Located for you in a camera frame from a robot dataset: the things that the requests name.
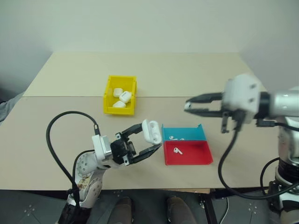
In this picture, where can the red plastic tray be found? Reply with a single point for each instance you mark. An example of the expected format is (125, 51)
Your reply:
(194, 154)

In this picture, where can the closed white earbud case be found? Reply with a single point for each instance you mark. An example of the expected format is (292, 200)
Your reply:
(118, 92)
(125, 96)
(119, 104)

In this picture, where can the dark brown rounded shape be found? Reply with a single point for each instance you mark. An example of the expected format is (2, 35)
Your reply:
(177, 210)
(123, 210)

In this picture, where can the white earbud case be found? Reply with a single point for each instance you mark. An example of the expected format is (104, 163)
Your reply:
(119, 104)
(118, 92)
(152, 133)
(125, 96)

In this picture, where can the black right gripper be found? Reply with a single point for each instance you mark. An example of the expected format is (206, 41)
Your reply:
(226, 121)

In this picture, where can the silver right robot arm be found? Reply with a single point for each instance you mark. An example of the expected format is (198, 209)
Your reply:
(285, 102)

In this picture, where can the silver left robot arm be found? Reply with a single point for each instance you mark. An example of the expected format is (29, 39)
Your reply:
(85, 163)

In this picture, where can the grey cloth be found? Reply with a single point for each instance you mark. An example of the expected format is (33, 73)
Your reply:
(9, 107)

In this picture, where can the black metal table leg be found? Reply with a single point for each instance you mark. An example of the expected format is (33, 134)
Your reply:
(210, 207)

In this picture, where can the yellow plastic bin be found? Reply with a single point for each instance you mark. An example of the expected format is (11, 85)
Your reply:
(108, 102)

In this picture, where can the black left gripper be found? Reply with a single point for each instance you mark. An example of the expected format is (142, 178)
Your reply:
(119, 149)

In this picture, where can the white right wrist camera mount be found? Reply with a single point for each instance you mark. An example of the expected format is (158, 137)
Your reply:
(243, 93)

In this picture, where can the blue plastic tray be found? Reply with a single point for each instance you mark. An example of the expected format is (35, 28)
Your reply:
(187, 133)

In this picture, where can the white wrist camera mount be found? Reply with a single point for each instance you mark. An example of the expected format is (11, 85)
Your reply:
(99, 145)
(243, 93)

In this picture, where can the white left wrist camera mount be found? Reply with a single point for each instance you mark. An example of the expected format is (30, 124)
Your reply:
(99, 145)

